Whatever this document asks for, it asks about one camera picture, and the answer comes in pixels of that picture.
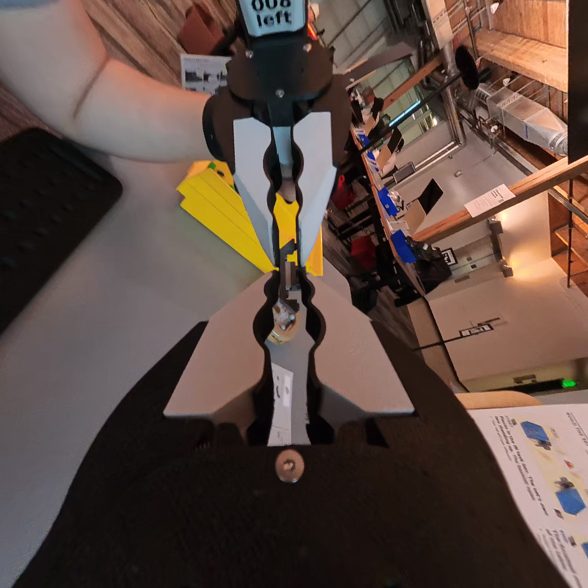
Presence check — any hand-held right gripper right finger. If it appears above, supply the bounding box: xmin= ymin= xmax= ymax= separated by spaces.
xmin=301 ymin=271 xmax=416 ymax=444

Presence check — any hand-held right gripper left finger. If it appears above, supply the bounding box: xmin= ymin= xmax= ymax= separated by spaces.
xmin=164 ymin=271 xmax=278 ymax=445

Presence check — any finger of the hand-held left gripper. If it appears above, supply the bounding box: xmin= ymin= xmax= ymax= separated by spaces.
xmin=232 ymin=116 xmax=282 ymax=269
xmin=292 ymin=111 xmax=339 ymax=268

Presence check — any small dark brick assembly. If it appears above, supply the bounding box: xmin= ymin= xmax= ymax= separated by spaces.
xmin=278 ymin=262 xmax=304 ymax=300

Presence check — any person's left forearm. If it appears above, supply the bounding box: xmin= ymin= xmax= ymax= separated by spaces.
xmin=0 ymin=0 xmax=209 ymax=162

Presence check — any grey desk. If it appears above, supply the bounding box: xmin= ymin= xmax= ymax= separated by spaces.
xmin=0 ymin=152 xmax=465 ymax=588

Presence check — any red chair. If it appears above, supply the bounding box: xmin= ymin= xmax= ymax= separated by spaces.
xmin=351 ymin=236 xmax=378 ymax=270
xmin=331 ymin=175 xmax=357 ymax=210

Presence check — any black wristwatch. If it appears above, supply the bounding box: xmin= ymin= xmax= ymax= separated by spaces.
xmin=201 ymin=93 xmax=235 ymax=162

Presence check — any yellow plastic bin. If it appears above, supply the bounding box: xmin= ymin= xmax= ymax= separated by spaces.
xmin=177 ymin=160 xmax=324 ymax=277

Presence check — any tan round brick model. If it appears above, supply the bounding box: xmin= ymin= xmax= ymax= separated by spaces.
xmin=266 ymin=299 xmax=302 ymax=345

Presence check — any printed paper sheet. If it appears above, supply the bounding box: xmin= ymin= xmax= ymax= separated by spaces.
xmin=180 ymin=54 xmax=230 ymax=95

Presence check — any brick instruction booklet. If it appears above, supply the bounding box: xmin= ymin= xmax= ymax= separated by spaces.
xmin=269 ymin=363 xmax=295 ymax=446

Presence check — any brown chair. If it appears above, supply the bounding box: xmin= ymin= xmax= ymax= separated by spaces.
xmin=178 ymin=5 xmax=226 ymax=56

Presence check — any tan padded chair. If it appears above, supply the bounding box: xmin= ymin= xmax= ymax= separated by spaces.
xmin=455 ymin=390 xmax=544 ymax=410

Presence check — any white printed instruction sheet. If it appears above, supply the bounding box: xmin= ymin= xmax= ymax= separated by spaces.
xmin=469 ymin=401 xmax=588 ymax=588

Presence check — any white paper sign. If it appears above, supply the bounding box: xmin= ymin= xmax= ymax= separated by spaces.
xmin=464 ymin=184 xmax=516 ymax=218

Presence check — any black pole with disc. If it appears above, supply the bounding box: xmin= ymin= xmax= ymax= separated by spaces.
xmin=358 ymin=45 xmax=481 ymax=154

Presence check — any black studded baseplate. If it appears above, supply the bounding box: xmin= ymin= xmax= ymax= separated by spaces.
xmin=0 ymin=128 xmax=124 ymax=336

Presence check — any wooden beam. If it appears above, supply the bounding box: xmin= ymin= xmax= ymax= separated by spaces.
xmin=413 ymin=155 xmax=588 ymax=244

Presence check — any large black panel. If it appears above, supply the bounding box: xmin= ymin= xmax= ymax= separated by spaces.
xmin=567 ymin=0 xmax=588 ymax=164

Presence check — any wall lamp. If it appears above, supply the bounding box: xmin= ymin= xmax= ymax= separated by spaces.
xmin=488 ymin=220 xmax=514 ymax=277

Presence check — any metal air duct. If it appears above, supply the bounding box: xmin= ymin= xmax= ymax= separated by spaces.
xmin=478 ymin=85 xmax=570 ymax=157

